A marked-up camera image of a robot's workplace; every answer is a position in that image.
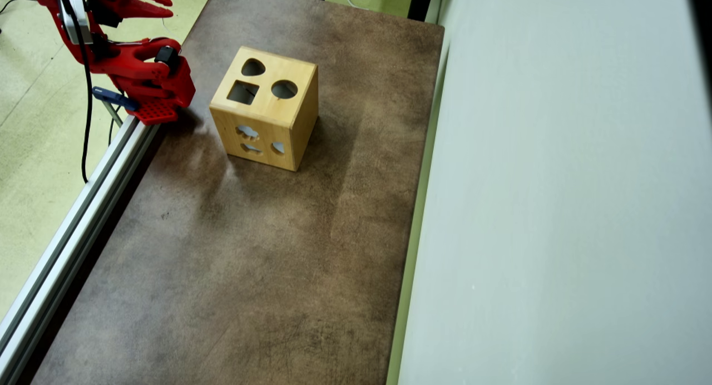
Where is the wooden shape sorter box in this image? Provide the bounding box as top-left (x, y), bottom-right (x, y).
top-left (209, 46), bottom-right (319, 172)

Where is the white partition panel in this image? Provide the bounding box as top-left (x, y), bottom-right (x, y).
top-left (387, 0), bottom-right (712, 385)

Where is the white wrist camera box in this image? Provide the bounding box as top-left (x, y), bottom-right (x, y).
top-left (60, 0), bottom-right (94, 45)

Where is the blue handled metal clamp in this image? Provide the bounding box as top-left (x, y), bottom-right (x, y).
top-left (92, 86), bottom-right (140, 127)

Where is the thick black camera cable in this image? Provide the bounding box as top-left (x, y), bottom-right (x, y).
top-left (58, 0), bottom-right (95, 184)

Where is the thin black floor cable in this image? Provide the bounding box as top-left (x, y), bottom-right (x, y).
top-left (0, 0), bottom-right (37, 16)

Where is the aluminium profile rail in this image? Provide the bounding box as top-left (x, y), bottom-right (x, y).
top-left (0, 115), bottom-right (162, 385)

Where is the black vertical post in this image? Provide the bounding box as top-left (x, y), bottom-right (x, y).
top-left (408, 0), bottom-right (436, 23)

